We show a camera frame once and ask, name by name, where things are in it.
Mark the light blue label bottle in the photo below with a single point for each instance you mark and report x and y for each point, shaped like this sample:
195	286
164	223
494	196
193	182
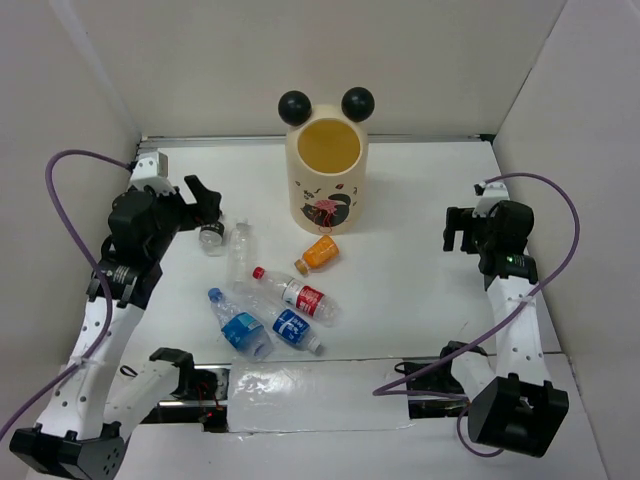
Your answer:
243	332

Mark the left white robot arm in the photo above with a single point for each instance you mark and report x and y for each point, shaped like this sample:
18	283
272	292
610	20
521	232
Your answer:
84	432

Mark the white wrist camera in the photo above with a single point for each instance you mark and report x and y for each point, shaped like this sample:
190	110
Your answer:
488	195
151	170

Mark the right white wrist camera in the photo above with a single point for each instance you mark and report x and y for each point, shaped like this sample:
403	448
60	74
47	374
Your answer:
488	195

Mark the small orange juice bottle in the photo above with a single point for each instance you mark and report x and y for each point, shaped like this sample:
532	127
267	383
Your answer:
317	256

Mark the dark blue label bottle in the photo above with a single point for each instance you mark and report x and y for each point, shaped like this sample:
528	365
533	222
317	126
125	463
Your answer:
288	326

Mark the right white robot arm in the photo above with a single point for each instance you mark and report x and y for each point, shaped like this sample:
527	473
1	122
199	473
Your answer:
513	403

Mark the red label red cap bottle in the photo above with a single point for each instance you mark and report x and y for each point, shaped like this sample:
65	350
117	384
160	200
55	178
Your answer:
297	294

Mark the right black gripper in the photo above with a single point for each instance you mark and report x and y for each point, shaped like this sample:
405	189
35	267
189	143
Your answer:
461	219

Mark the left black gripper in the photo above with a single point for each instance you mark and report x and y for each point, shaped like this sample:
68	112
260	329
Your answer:
208	205

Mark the shiny white tape sheet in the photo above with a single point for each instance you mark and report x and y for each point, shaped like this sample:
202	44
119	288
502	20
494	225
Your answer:
321	396

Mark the cream bin with black ears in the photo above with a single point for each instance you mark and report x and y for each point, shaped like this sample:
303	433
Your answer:
326	152

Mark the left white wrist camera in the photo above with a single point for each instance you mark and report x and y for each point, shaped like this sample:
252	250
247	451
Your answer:
151	170

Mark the clear bottle without label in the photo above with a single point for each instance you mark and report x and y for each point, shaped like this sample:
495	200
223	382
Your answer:
241	256

